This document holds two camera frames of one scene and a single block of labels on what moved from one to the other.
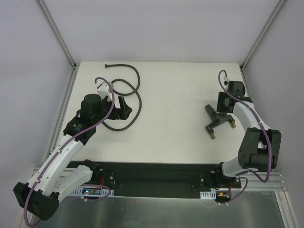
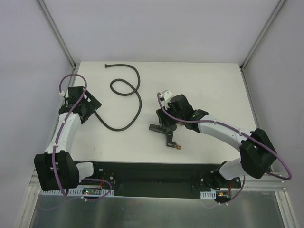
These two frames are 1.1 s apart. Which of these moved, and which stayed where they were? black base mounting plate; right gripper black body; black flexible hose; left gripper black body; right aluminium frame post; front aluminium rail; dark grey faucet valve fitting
Moved: left gripper black body; right gripper black body; dark grey faucet valve fitting
Stayed: right aluminium frame post; front aluminium rail; black flexible hose; black base mounting plate
